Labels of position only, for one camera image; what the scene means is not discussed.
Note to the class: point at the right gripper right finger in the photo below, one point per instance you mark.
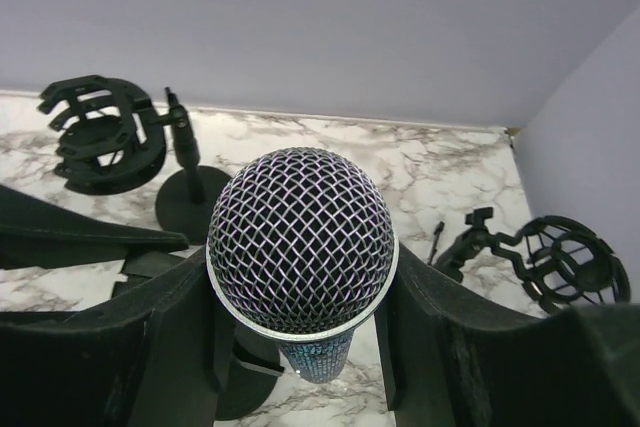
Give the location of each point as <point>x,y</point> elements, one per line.
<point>451,357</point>

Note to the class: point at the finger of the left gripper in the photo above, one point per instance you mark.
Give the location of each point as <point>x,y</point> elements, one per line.
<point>35,233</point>

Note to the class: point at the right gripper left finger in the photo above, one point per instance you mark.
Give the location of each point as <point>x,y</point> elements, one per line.
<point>144,358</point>

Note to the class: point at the clip round-base stand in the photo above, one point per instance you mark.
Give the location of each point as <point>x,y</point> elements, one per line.
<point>217,365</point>

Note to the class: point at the glitter microphone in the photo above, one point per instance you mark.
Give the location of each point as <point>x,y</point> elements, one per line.
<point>301,249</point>

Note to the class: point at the shock mount round-base stand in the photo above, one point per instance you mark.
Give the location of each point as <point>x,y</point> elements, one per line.
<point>113,140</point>

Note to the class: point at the tripod shock mount stand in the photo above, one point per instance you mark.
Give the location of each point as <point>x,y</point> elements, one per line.
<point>558,261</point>

